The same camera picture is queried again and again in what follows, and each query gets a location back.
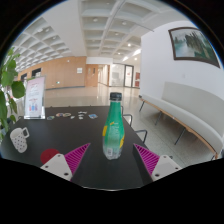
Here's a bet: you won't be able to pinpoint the recessed ceiling lights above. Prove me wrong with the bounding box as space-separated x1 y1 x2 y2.
89 16 143 63

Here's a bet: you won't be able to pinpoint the white polka-dot mug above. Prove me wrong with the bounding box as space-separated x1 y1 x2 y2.
9 126 31 154

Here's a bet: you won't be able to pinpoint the green leafy potted plant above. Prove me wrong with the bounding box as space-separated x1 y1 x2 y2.
0 48 27 141

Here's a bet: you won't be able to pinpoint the green plastic drink bottle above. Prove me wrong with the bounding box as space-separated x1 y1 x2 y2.
101 92 125 161

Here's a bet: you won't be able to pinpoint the flat round red coaster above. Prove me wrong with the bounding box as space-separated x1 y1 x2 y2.
40 148 61 165

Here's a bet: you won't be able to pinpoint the framed landscape painting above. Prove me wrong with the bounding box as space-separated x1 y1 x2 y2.
168 26 222 69

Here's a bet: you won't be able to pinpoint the long white bench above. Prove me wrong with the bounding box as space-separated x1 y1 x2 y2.
138 81 224 160

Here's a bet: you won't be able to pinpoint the black metal-frame chair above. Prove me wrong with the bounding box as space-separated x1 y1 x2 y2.
134 129 148 145
121 105 134 128

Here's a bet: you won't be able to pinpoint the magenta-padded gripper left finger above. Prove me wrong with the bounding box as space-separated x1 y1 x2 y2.
40 143 92 183

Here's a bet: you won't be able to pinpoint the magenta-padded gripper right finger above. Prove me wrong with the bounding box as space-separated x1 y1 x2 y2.
132 143 183 186

